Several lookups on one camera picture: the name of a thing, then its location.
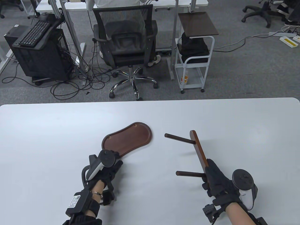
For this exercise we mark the wooden key rack rod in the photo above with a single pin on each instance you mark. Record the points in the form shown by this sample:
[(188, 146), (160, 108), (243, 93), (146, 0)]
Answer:
[(189, 174), (179, 138)]

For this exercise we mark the wooden key rack top bar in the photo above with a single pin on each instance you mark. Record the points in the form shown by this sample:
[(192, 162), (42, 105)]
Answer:
[(199, 148)]

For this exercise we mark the person's right forearm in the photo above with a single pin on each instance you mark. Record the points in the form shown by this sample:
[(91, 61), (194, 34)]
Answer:
[(236, 215)]

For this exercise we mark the white rolling cart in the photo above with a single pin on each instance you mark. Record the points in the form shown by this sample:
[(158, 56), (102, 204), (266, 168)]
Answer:
[(211, 54)]

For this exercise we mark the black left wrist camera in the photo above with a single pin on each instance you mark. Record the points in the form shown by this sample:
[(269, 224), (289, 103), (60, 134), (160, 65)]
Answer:
[(108, 198)]

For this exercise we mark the grey white right controller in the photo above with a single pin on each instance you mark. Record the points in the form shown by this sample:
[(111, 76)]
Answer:
[(242, 179)]

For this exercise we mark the white yellow power strip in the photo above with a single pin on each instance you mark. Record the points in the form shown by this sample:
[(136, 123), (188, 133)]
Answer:
[(297, 38), (288, 42)]

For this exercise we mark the black keyboard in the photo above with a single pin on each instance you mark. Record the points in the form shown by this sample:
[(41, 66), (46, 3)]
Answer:
[(34, 34)]

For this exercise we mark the person's right hand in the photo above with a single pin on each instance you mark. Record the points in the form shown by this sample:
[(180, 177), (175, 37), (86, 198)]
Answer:
[(218, 182)]

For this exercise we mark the black labelled tracker box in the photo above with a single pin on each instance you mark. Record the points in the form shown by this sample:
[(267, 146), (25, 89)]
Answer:
[(78, 204)]

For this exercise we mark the white desk with metal legs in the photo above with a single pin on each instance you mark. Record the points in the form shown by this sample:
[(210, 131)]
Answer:
[(164, 2)]

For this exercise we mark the wooden key rack base tray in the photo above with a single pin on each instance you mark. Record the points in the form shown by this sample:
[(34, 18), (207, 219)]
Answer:
[(131, 137)]

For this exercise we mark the black computer tower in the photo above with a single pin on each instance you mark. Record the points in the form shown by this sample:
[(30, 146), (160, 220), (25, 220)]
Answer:
[(39, 61)]

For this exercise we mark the person's left hand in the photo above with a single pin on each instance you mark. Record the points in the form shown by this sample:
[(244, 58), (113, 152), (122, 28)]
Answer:
[(107, 174)]

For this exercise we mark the dark brown wooden board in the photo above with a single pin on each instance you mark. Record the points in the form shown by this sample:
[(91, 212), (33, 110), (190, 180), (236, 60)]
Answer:
[(198, 23)]

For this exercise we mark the black bag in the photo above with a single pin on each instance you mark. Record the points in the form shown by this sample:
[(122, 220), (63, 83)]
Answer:
[(192, 50)]

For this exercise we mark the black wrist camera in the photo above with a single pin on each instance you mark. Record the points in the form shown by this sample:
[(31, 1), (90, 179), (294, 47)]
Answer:
[(108, 198), (209, 211)]

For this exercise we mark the person's left forearm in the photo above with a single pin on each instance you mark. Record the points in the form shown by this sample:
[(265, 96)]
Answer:
[(97, 187)]

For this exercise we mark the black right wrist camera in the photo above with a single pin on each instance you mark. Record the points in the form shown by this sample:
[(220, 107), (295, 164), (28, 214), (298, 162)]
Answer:
[(209, 211)]

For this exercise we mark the black mesh office chair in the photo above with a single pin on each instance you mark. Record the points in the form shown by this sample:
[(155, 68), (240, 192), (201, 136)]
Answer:
[(126, 46)]

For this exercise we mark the black office chair base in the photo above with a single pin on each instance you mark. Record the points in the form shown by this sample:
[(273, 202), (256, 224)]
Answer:
[(260, 13)]

